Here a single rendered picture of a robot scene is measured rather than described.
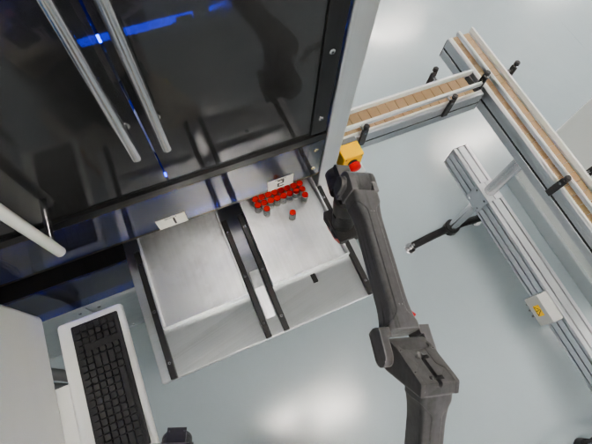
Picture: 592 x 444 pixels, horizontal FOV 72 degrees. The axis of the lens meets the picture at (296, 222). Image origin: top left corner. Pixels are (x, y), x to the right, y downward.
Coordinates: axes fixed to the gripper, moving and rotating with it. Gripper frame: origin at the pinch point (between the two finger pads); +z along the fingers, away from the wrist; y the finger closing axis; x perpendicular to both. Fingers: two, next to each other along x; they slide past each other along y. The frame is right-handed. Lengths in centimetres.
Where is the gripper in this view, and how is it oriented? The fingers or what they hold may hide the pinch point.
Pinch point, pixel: (340, 240)
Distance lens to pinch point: 114.6
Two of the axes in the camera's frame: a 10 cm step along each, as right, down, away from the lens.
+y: -4.1, -7.6, 5.1
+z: 0.3, 5.5, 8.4
